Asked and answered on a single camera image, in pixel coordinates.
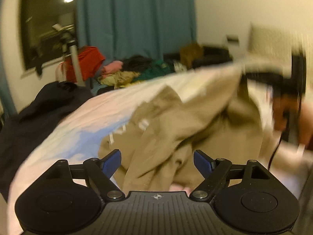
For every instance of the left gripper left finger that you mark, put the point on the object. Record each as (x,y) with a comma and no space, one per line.
(99,172)

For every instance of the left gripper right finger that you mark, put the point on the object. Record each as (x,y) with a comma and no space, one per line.
(214,173)

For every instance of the tan khaki garment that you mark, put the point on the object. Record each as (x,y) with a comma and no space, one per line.
(158,142)

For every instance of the beige clothes pile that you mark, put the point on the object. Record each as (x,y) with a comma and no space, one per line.
(118,79)

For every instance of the black clothes pile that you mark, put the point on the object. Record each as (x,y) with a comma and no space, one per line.
(136,63)

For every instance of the black sofa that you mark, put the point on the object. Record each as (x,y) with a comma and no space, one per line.
(212,55)

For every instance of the black jacket on bed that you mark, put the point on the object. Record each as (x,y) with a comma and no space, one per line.
(23,132)

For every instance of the brown paper bag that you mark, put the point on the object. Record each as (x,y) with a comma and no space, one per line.
(190,53)

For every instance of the pink folded garment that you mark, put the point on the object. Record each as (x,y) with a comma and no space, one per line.
(111,68)

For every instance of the red shirt on stand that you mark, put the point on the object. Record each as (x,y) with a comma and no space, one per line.
(90,60)

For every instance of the green garment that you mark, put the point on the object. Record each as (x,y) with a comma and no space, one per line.
(156,69)

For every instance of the garment steamer stand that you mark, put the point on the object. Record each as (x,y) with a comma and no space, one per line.
(70,52)

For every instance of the blue curtain right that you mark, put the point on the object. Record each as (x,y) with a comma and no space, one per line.
(123,28)

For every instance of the dark window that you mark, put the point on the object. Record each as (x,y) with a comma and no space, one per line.
(40,41)

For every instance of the wall power socket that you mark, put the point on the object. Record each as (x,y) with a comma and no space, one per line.
(232,39)

